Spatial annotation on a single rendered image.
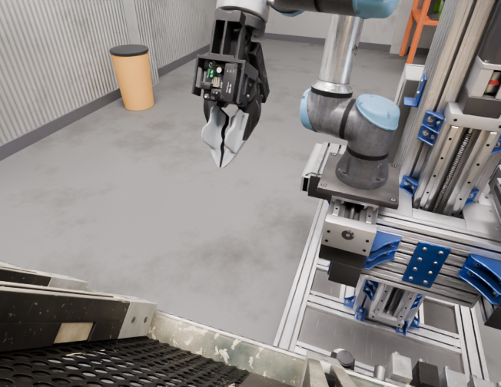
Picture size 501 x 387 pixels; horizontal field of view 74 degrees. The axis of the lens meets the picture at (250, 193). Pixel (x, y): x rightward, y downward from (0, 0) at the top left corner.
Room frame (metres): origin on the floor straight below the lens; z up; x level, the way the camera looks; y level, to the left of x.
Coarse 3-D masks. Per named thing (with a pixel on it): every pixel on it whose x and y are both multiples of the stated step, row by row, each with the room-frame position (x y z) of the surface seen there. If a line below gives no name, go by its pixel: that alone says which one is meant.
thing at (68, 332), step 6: (66, 324) 0.27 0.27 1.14; (72, 324) 0.28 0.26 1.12; (78, 324) 0.29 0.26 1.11; (84, 324) 0.30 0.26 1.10; (90, 324) 0.30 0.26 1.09; (60, 330) 0.26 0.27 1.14; (66, 330) 0.27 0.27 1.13; (72, 330) 0.28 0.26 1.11; (78, 330) 0.28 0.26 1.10; (84, 330) 0.29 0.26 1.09; (90, 330) 0.30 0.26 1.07; (60, 336) 0.26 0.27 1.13; (66, 336) 0.27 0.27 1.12; (72, 336) 0.27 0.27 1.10; (78, 336) 0.28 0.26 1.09; (84, 336) 0.29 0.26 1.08; (54, 342) 0.25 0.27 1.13; (60, 342) 0.25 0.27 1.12
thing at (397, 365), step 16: (336, 352) 0.45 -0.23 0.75; (352, 368) 0.41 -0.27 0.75; (400, 368) 0.40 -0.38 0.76; (416, 368) 0.41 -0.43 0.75; (432, 368) 0.41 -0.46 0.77; (448, 368) 0.43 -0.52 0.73; (400, 384) 0.38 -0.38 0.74; (416, 384) 0.38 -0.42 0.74; (432, 384) 0.37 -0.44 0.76; (448, 384) 0.37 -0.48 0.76; (464, 384) 0.37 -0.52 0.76; (480, 384) 0.37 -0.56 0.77; (496, 384) 0.39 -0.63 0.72
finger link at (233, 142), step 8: (240, 112) 0.46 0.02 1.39; (232, 120) 0.47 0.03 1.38; (240, 120) 0.46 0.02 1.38; (232, 128) 0.44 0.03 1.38; (240, 128) 0.46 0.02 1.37; (232, 136) 0.44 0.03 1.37; (240, 136) 0.46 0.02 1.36; (224, 144) 0.42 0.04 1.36; (232, 144) 0.44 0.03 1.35; (240, 144) 0.45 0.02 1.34; (224, 152) 0.45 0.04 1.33; (232, 152) 0.45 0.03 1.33; (224, 160) 0.45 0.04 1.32
